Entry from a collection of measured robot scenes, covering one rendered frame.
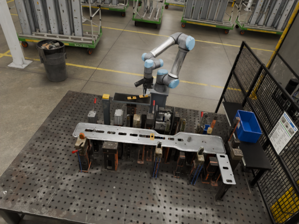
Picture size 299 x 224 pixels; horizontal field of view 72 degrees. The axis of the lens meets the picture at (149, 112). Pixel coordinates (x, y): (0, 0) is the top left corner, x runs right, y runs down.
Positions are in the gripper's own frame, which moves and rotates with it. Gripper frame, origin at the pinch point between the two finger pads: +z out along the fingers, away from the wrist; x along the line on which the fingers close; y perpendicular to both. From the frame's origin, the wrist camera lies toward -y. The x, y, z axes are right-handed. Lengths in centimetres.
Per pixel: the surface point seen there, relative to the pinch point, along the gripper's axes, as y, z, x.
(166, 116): 18.5, 13.0, -20.5
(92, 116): -50, 17, -5
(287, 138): 91, -9, -83
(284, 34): 282, -12, 123
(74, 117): -70, 53, 39
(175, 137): 23, 23, -39
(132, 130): -15.1, 22.9, -23.4
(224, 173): 48, 23, -84
